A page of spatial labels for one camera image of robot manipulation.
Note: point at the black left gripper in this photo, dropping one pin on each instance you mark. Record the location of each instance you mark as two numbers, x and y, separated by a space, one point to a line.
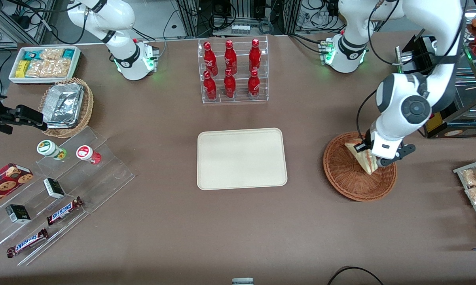
366 143

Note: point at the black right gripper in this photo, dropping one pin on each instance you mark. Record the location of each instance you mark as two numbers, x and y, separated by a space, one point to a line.
9 116

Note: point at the triangular sandwich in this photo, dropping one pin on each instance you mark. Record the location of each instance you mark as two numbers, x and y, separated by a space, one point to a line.
366 162

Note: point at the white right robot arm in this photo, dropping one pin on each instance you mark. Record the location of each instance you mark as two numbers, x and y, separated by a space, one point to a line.
123 23

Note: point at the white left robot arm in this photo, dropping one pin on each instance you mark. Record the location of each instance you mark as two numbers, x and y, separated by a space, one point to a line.
404 107

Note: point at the brown round wicker basket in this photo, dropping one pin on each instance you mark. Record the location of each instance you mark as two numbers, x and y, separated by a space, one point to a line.
340 178

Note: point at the light wicker basket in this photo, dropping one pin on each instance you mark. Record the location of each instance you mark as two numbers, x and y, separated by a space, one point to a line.
88 107

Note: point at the tray of packaged snacks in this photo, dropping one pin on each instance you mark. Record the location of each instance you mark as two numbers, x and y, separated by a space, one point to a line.
459 171

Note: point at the beige plastic serving tray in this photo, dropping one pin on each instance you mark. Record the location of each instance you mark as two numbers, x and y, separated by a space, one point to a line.
241 158

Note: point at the silver foil container stack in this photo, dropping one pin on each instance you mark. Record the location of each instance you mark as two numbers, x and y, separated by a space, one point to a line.
63 105

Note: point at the green lid white cup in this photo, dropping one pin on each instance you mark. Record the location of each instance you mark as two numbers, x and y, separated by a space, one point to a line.
48 148

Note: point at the yellow snack packet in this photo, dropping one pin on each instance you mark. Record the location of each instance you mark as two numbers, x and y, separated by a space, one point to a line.
22 69

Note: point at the clear bag of crackers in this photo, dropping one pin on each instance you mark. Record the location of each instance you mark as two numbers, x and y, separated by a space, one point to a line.
48 68
52 54

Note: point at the teal snack packet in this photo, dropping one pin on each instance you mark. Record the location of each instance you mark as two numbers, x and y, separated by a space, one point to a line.
68 54
32 55

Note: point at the red lid white cup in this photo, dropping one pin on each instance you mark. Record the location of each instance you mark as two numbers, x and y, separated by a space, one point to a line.
85 153

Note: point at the white rectangular snack bin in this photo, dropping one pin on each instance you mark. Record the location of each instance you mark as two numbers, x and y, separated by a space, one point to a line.
76 65

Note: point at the red cookie box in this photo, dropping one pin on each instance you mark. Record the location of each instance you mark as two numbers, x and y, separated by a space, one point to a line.
4 184

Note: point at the small black box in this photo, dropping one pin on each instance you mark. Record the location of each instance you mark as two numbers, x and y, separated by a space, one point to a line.
18 214
54 188

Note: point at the clear acrylic stepped stand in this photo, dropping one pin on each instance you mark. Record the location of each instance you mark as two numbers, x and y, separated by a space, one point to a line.
103 174

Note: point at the black food warmer appliance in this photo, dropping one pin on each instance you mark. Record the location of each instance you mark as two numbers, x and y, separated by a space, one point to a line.
459 130

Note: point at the Snickers chocolate bar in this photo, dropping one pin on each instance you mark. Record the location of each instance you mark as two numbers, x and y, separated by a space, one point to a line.
27 242
63 211

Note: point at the red cola bottle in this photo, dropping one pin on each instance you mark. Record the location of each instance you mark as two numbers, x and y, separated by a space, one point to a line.
255 57
210 61
230 86
253 85
210 88
230 59

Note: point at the clear acrylic bottle rack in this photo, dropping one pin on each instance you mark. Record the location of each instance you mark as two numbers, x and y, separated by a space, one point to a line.
239 99

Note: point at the white power strip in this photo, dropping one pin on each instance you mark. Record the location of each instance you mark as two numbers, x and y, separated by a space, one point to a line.
240 29

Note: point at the small grey box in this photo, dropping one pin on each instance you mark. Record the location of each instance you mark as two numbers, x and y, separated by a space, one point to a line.
242 281

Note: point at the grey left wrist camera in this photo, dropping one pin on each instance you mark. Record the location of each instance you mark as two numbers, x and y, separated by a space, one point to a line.
400 155

